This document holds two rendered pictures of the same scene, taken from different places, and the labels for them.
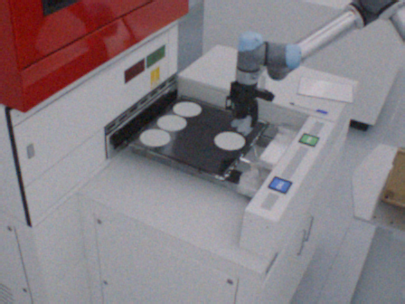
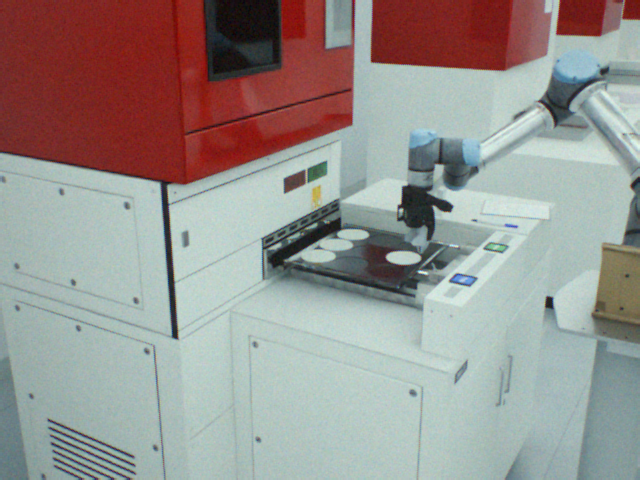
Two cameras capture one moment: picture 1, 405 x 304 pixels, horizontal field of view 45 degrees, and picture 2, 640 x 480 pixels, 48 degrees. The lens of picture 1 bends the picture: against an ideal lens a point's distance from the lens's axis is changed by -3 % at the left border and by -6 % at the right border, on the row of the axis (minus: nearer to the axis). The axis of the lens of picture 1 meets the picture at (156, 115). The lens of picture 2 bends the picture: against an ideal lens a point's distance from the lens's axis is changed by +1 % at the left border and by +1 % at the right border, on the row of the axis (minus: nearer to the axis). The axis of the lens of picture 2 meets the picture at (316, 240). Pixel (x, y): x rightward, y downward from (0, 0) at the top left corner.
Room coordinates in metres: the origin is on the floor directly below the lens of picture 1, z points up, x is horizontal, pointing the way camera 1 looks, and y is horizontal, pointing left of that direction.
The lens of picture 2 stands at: (-0.54, 0.07, 1.67)
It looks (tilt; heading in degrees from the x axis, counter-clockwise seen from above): 20 degrees down; 358
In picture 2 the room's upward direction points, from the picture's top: straight up
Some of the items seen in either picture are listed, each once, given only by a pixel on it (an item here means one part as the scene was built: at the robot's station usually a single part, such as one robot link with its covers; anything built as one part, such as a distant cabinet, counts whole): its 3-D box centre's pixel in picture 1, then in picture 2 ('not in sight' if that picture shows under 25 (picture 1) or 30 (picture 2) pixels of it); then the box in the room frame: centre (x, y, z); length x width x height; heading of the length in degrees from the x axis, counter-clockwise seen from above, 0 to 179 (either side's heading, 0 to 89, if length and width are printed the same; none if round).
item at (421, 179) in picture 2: (248, 74); (421, 177); (1.40, -0.28, 1.14); 0.08 x 0.08 x 0.05
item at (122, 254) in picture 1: (225, 232); (404, 392); (1.45, -0.27, 0.41); 0.97 x 0.64 x 0.82; 148
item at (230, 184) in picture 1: (196, 171); (367, 289); (1.30, -0.13, 0.84); 0.50 x 0.02 x 0.03; 58
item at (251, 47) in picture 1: (250, 52); (423, 149); (1.40, -0.29, 1.21); 0.09 x 0.08 x 0.11; 79
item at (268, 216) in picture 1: (292, 179); (479, 287); (1.19, -0.41, 0.89); 0.55 x 0.09 x 0.14; 148
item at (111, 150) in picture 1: (145, 117); (305, 241); (1.54, 0.04, 0.89); 0.44 x 0.02 x 0.10; 148
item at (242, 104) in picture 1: (243, 97); (417, 204); (1.40, -0.28, 1.05); 0.09 x 0.08 x 0.12; 117
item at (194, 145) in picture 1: (199, 132); (368, 252); (1.44, -0.14, 0.90); 0.34 x 0.34 x 0.01; 58
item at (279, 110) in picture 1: (268, 93); (446, 222); (1.71, -0.43, 0.89); 0.62 x 0.35 x 0.14; 58
